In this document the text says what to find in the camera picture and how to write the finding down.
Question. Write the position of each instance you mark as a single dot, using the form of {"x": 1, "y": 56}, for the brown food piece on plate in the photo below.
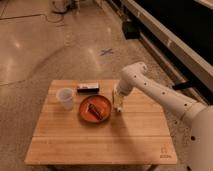
{"x": 92, "y": 109}

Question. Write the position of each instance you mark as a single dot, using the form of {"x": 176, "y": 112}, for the grey object with cable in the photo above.
{"x": 61, "y": 6}

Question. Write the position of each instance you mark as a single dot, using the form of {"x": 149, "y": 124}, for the orange round plate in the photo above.
{"x": 103, "y": 105}

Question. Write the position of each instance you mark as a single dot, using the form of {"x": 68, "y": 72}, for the white bottle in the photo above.
{"x": 116, "y": 91}

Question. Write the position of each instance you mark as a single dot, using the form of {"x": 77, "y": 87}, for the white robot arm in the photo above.
{"x": 190, "y": 111}

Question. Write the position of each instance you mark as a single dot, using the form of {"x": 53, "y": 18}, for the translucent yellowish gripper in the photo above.
{"x": 118, "y": 101}

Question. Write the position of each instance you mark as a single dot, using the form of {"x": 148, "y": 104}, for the dark rectangular box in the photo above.
{"x": 88, "y": 88}

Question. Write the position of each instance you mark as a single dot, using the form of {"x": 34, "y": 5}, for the black box on floor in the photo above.
{"x": 130, "y": 30}

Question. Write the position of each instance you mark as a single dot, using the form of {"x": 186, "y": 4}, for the wooden table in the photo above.
{"x": 137, "y": 135}

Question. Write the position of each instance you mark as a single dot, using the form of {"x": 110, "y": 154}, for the translucent plastic cup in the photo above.
{"x": 66, "y": 98}

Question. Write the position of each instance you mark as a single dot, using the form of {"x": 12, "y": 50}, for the long beige counter rail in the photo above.
{"x": 183, "y": 28}

